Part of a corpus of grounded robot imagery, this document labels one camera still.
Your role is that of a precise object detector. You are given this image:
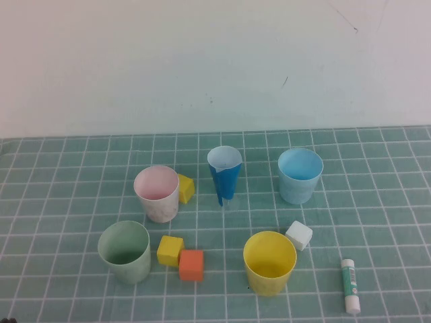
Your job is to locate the green plastic cup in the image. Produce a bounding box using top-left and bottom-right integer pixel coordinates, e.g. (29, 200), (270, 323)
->
(97, 220), (152, 285)

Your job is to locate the light blue plastic cup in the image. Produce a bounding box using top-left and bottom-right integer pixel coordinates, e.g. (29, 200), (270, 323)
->
(277, 147), (324, 205)

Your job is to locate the white green glue stick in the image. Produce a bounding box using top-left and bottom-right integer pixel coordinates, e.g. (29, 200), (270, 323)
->
(340, 258), (362, 316)

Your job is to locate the blue paper cone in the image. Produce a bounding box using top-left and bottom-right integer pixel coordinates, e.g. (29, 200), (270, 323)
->
(207, 146), (242, 211)

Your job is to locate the green checked tablecloth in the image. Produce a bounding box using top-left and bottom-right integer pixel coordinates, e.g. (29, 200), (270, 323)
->
(0, 126), (431, 323)

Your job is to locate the orange cube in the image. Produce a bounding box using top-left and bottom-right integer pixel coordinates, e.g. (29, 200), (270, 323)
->
(178, 249), (205, 282)

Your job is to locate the yellow cube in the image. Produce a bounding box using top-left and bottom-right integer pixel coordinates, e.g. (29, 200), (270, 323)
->
(156, 235), (185, 268)
(177, 173), (195, 205)

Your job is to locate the yellow plastic cup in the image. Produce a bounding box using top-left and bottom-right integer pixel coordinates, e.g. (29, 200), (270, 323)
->
(242, 230), (298, 297)

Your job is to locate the pink plastic cup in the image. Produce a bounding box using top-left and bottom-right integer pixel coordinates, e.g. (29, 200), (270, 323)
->
(133, 164), (180, 223)

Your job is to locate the white cube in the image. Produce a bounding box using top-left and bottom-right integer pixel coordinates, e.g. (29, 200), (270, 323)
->
(285, 220), (313, 252)

